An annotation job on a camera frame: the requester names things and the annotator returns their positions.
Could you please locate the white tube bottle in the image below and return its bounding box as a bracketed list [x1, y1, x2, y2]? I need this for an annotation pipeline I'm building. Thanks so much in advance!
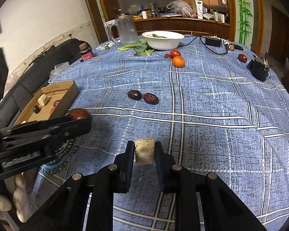
[195, 0, 204, 20]

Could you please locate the key bunch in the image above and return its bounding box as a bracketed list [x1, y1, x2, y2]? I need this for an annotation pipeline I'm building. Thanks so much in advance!
[225, 42, 242, 51]

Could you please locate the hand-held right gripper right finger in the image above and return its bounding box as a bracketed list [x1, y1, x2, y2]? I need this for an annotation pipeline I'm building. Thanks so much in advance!
[155, 141, 269, 231]

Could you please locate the clear plastic pitcher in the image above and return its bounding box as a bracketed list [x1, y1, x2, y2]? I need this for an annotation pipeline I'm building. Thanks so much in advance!
[108, 15, 139, 45]

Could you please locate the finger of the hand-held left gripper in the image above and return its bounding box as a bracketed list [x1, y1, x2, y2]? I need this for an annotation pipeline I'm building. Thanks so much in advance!
[0, 116, 92, 150]
[7, 115, 73, 130]

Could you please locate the translucent plastic bag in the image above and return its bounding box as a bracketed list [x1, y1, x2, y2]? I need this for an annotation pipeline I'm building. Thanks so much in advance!
[167, 0, 195, 18]

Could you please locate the black sofa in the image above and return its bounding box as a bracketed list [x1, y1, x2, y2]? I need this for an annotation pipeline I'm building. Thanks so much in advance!
[0, 38, 92, 116]

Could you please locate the green bamboo wall decal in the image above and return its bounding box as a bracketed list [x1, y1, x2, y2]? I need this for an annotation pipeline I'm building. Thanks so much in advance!
[235, 0, 253, 46]

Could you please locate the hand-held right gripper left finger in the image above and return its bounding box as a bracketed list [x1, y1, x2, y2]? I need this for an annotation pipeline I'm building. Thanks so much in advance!
[18, 140, 136, 231]

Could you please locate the dark jar with pink label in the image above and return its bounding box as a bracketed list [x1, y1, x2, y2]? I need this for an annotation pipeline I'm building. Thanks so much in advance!
[79, 43, 93, 62]

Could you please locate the blue plaid tablecloth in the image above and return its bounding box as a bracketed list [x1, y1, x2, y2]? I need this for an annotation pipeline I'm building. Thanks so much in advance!
[30, 34, 289, 231]

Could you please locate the brown cardboard box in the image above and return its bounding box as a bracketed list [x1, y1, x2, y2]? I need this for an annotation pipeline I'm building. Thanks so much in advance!
[14, 80, 80, 126]

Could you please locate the clear plastic bag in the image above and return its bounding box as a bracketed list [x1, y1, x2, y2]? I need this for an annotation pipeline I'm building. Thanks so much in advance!
[49, 61, 70, 81]

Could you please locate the small black case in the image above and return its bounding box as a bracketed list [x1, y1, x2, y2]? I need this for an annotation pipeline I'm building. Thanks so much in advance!
[247, 55, 271, 82]

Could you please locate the black power adapter with cable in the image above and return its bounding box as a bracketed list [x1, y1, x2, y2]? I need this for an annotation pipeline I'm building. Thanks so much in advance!
[178, 36, 232, 55]

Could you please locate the brown wooden door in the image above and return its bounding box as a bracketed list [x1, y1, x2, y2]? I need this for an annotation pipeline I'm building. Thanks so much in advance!
[271, 5, 289, 65]

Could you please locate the orange tangerine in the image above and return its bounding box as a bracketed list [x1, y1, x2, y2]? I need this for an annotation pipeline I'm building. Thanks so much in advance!
[172, 56, 185, 68]

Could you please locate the wooden sideboard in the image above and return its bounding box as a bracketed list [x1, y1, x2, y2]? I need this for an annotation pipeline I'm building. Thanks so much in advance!
[106, 16, 232, 44]

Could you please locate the person's left hand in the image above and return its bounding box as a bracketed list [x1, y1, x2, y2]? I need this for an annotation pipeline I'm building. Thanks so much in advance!
[0, 173, 33, 224]

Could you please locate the white bowl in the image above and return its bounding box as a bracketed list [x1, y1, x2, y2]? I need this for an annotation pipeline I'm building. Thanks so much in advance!
[142, 31, 185, 50]

